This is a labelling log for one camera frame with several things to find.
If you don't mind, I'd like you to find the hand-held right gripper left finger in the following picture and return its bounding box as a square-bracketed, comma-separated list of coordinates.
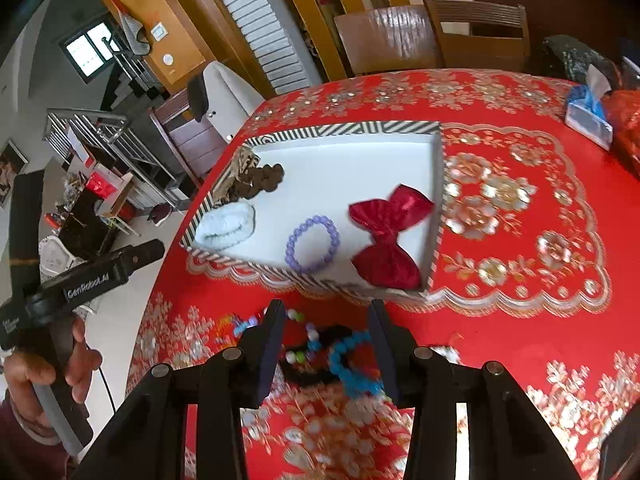
[70, 299, 288, 480]

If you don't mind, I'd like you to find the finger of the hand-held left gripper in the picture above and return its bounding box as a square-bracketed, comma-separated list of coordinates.
[111, 239, 167, 282]

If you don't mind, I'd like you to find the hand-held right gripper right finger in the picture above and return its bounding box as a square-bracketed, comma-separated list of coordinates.
[367, 299, 583, 480]

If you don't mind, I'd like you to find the blue and pink bead charm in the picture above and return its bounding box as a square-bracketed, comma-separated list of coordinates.
[234, 315, 262, 338]

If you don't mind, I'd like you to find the blue bead bracelet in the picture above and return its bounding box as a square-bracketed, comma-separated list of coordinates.
[327, 330, 386, 398]

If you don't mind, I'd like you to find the multicolour bead bracelet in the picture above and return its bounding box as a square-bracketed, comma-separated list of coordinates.
[282, 309, 323, 366]

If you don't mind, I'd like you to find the black scrunchie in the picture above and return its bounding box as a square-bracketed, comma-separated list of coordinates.
[280, 325, 381, 391]

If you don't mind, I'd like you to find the striped white tray box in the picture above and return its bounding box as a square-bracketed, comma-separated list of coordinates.
[180, 121, 445, 303]

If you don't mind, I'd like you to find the person's left forearm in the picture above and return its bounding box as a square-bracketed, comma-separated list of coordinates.
[0, 395, 76, 480]

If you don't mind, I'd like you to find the person's left hand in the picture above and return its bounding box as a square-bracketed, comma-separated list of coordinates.
[4, 317, 104, 432]

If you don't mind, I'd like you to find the white ornate chair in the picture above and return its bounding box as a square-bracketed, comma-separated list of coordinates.
[37, 237, 76, 281]

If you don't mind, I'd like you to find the dark low cabinet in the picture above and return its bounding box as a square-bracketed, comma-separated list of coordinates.
[60, 200, 116, 261]

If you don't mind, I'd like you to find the small side table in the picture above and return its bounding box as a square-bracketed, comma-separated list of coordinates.
[97, 172, 151, 236]

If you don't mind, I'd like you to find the white fluffy scrunchie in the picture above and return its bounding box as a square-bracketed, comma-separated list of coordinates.
[195, 201, 257, 250]

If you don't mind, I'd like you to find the red box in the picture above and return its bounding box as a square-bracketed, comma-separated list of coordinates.
[85, 170, 121, 201]

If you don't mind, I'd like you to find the red satin bow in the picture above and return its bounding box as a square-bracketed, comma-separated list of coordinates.
[348, 184, 435, 291]

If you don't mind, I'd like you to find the dark wooden chair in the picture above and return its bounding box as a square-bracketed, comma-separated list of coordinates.
[150, 87, 226, 186]

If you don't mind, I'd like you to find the metal stair railing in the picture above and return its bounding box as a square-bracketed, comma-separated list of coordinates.
[42, 107, 186, 211]

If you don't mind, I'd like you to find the beige patterned scrunchie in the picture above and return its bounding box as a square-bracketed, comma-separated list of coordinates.
[215, 147, 260, 206]

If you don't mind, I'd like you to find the brown scrunchie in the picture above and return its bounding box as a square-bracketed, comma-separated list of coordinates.
[227, 164, 285, 200]

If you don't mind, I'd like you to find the white coat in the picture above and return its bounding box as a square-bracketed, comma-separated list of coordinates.
[187, 60, 261, 141]

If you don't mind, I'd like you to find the window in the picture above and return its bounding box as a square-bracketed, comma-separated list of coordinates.
[60, 15, 123, 83]

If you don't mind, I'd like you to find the grey hanging cloth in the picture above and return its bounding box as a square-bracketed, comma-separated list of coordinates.
[117, 10, 151, 56]

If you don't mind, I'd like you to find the dark flat object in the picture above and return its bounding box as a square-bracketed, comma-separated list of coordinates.
[597, 402, 640, 480]

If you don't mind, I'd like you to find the white louvered panel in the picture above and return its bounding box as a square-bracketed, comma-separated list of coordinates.
[197, 0, 326, 96]

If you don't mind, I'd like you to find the blue tissue pack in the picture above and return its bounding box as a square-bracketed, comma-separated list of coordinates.
[565, 65, 615, 151]

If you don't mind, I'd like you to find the solid-back wooden chair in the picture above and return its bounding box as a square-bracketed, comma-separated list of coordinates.
[334, 5, 441, 78]

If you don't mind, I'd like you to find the red plastic bag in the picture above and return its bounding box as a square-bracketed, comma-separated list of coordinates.
[602, 87, 640, 181]

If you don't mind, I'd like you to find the black plastic bag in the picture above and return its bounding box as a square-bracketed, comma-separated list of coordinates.
[542, 35, 623, 96]

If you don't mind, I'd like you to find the slatted-back wooden chair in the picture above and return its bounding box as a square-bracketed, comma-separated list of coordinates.
[422, 0, 531, 73]

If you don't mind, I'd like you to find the purple bead bracelet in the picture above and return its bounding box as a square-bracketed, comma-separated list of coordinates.
[285, 215, 341, 274]

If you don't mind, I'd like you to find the black cable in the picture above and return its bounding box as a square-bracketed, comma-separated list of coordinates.
[97, 366, 117, 413]

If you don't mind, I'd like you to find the framed wall picture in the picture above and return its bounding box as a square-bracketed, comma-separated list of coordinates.
[0, 140, 28, 206]

